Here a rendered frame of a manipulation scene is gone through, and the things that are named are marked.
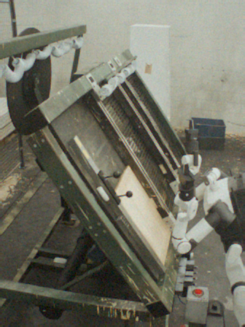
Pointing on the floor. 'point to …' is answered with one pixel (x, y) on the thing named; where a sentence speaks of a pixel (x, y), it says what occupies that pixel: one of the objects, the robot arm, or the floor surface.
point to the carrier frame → (50, 307)
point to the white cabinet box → (154, 60)
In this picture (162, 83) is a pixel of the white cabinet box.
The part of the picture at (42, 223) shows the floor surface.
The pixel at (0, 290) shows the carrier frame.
